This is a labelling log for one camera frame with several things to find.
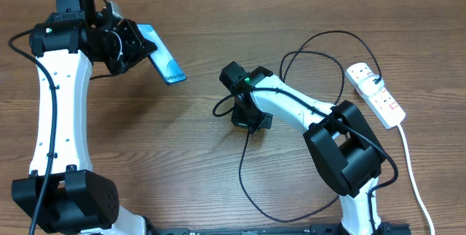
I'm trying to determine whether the blue Galaxy smartphone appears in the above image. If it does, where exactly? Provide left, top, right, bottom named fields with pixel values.
left=137, top=23, right=186, bottom=85

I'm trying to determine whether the black charging cable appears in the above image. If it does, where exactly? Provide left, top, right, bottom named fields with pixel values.
left=238, top=30, right=383, bottom=225

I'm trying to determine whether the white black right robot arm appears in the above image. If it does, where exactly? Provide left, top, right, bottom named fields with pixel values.
left=219, top=62, right=411, bottom=234

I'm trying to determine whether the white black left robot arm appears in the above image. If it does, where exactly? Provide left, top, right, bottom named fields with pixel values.
left=12, top=0, right=157, bottom=234

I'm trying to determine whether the white charger adapter plug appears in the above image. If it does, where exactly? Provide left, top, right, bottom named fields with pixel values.
left=357, top=74, right=384, bottom=99

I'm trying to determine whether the white power strip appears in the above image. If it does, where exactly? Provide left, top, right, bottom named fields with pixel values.
left=345, top=63, right=406, bottom=129

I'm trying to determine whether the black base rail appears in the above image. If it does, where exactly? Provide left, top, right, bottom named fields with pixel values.
left=152, top=223, right=412, bottom=235

